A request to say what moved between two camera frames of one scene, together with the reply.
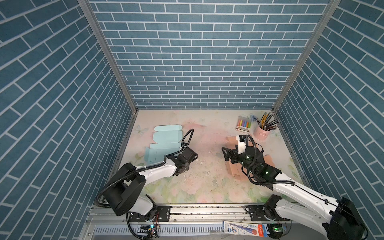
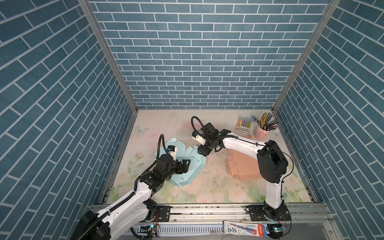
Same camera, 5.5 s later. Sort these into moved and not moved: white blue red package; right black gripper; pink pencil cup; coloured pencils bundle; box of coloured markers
Moved: right black gripper
Not moved: coloured pencils bundle; box of coloured markers; pink pencil cup; white blue red package
